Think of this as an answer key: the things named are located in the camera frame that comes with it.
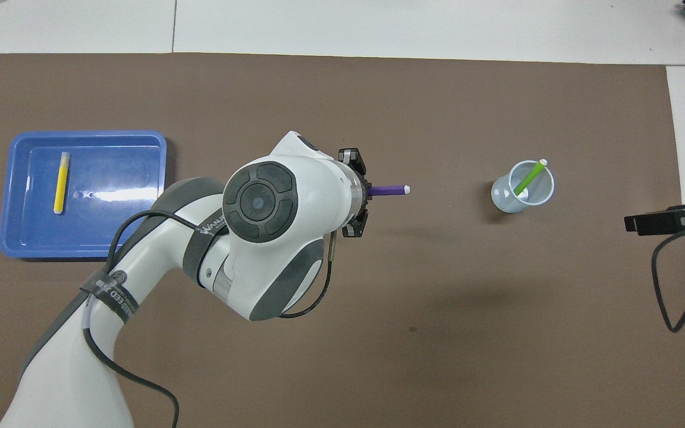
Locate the brown table mat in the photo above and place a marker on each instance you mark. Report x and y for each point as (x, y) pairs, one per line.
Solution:
(437, 356)

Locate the yellow marker pen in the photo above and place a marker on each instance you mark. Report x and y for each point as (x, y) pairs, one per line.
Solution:
(61, 184)

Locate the purple marker pen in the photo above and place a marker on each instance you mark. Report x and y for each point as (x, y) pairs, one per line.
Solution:
(390, 190)

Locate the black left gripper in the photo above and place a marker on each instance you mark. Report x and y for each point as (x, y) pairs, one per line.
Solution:
(369, 203)

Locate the green marker pen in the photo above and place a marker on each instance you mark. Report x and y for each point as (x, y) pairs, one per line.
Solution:
(531, 175)

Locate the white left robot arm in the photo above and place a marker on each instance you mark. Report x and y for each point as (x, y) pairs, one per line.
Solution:
(313, 196)

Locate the blue plastic tray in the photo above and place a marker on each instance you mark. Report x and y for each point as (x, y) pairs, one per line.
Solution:
(27, 232)

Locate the translucent plastic cup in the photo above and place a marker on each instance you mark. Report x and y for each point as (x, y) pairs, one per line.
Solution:
(506, 202)

